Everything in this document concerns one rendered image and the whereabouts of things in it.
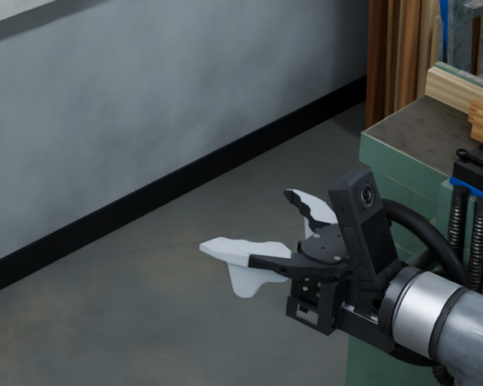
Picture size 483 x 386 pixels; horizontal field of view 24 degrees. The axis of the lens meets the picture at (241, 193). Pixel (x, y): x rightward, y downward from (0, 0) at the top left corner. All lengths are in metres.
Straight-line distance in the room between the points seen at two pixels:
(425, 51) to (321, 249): 2.23
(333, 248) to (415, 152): 0.78
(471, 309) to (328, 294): 0.14
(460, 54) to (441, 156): 0.89
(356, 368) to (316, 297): 1.12
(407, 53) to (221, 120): 0.57
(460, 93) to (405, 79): 1.35
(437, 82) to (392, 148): 0.18
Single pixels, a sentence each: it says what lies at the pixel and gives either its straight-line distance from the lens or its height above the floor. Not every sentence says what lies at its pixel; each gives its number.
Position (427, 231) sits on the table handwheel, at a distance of 1.62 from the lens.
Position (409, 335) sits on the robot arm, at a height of 1.22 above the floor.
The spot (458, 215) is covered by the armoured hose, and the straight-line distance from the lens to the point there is 1.68.
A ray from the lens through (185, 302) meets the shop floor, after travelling 2.90.
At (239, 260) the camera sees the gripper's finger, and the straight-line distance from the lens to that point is 1.08.
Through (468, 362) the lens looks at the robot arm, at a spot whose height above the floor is 1.22.
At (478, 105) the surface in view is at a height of 0.94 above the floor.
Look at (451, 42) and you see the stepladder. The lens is 2.70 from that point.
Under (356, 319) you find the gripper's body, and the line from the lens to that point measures 1.11.
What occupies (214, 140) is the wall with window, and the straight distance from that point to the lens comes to 3.27.
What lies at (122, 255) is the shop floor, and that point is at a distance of 3.06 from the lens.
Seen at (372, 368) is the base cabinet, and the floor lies 0.39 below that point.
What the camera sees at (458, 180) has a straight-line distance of 1.68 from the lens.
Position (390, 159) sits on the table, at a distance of 1.88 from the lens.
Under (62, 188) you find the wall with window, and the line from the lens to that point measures 2.96.
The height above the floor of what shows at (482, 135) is 0.91.
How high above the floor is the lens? 1.94
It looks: 36 degrees down
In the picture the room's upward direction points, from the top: straight up
